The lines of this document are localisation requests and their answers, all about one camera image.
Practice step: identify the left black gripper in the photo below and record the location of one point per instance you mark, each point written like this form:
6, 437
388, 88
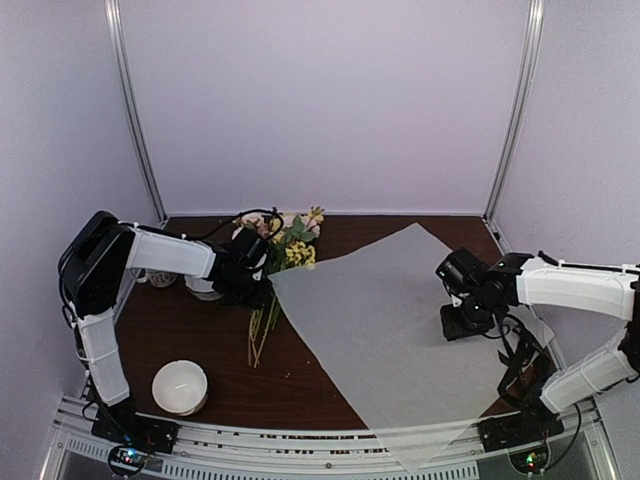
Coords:
260, 300

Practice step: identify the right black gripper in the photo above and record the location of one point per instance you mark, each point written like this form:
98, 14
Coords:
453, 331

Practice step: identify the pink flower stem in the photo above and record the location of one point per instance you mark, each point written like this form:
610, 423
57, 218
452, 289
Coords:
260, 223

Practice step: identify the yellow blossom stem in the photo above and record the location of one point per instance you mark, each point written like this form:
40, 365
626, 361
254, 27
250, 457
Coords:
315, 217

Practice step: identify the small yellow flower sprig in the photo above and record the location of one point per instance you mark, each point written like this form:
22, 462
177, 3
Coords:
263, 321

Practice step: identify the translucent white wrapping paper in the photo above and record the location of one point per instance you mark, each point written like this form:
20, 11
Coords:
371, 318

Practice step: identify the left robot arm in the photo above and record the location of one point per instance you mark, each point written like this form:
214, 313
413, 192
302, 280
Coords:
93, 267

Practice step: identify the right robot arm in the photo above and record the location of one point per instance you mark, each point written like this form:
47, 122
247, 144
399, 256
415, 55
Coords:
483, 296

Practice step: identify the white scalloped bowl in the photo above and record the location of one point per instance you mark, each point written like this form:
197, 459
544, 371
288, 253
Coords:
202, 289

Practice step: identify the yellow patterned cup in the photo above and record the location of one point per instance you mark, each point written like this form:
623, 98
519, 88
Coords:
157, 279

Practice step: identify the plain white bowl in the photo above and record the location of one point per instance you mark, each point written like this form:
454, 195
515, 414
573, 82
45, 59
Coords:
180, 388

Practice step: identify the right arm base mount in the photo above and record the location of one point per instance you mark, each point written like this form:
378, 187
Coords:
498, 433

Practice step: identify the aluminium front rail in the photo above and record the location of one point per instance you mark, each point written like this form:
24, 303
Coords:
224, 452

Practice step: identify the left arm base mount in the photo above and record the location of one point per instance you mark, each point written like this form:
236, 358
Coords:
148, 434

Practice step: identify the left aluminium frame post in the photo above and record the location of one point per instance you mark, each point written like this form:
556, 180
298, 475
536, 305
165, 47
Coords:
116, 32

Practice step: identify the aluminium frame post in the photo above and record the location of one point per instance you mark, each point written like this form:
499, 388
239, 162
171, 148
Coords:
116, 32
527, 69

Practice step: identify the right aluminium frame post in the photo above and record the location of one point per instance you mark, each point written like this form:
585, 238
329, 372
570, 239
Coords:
527, 69

